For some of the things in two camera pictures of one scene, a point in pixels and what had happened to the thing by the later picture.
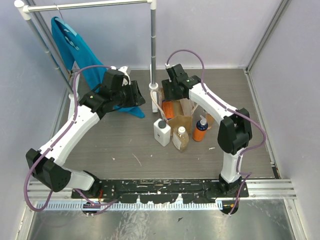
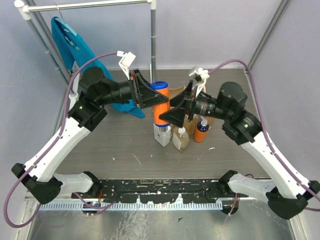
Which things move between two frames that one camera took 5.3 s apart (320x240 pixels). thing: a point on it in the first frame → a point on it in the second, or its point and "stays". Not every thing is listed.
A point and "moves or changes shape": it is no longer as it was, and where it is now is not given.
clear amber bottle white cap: x=180 y=138 stays
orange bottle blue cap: x=168 y=109 moves or changes shape
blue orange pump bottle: x=199 y=132 stays
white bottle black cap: x=162 y=132 stays
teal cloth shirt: x=77 y=57 stays
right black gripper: x=168 y=96 → x=181 y=100
